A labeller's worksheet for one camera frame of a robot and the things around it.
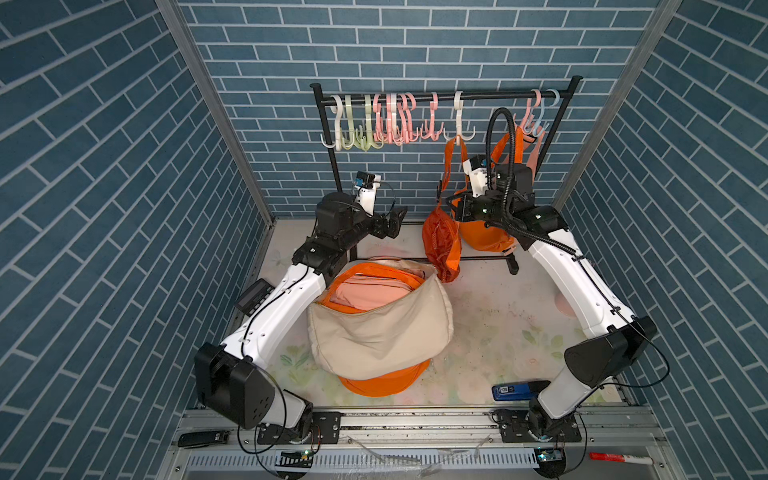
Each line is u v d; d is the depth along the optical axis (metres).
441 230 1.01
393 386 0.75
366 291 0.86
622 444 0.73
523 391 0.77
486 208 0.63
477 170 0.64
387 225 0.65
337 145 0.72
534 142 0.83
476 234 1.08
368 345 0.70
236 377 0.39
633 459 0.69
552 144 0.82
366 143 0.75
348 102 0.67
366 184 0.60
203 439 0.69
